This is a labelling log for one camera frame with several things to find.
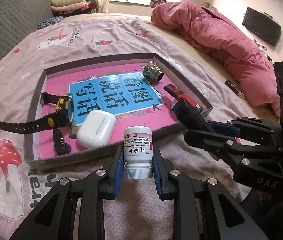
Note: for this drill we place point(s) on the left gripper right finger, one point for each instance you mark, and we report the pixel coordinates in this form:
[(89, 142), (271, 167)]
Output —
[(202, 209)]

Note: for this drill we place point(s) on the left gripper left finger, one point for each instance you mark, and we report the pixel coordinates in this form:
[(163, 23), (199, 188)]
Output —
[(75, 205)]

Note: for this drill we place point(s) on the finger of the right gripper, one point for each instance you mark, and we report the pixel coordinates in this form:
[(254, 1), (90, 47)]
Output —
[(206, 139), (247, 128)]

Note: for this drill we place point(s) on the black hair claw clip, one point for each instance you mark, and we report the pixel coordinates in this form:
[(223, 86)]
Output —
[(60, 146)]

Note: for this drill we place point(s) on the red lighter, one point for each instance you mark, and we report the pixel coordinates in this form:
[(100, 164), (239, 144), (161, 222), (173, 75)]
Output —
[(178, 95)]

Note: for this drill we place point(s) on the white earbuds case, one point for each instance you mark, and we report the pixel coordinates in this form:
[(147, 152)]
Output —
[(96, 130)]

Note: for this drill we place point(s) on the white medicine bottle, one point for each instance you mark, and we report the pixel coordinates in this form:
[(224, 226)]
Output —
[(138, 152)]

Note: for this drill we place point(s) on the pink strawberry print bedsheet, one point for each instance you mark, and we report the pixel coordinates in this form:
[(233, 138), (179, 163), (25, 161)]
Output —
[(137, 213)]

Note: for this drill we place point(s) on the pink quilted duvet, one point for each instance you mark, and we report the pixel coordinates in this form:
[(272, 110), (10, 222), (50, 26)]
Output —
[(212, 33)]

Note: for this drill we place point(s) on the black yellow digital watch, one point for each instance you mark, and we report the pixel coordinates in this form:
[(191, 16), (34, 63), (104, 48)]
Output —
[(62, 116)]

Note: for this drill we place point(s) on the grey cardboard box tray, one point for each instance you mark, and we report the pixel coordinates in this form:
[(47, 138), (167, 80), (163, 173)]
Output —
[(38, 109)]

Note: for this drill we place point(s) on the metallic iridescent knob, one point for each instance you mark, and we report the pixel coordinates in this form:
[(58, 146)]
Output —
[(152, 72)]

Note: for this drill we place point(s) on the pink blue children's book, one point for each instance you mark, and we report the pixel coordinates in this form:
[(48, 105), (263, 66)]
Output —
[(119, 89)]

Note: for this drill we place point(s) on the colourful bag on sill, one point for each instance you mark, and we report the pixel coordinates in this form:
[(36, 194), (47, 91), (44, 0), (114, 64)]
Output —
[(155, 3)]

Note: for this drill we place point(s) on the dark patterned cloth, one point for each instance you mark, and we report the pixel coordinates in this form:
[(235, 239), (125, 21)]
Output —
[(49, 22)]

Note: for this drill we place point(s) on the grey quilted headboard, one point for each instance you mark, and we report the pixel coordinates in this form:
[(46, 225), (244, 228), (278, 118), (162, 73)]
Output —
[(19, 18)]

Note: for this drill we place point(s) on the stack of folded blankets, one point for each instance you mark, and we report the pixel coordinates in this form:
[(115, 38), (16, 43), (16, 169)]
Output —
[(68, 8)]

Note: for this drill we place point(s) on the wall mounted black television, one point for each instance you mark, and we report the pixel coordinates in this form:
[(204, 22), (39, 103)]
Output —
[(262, 26)]

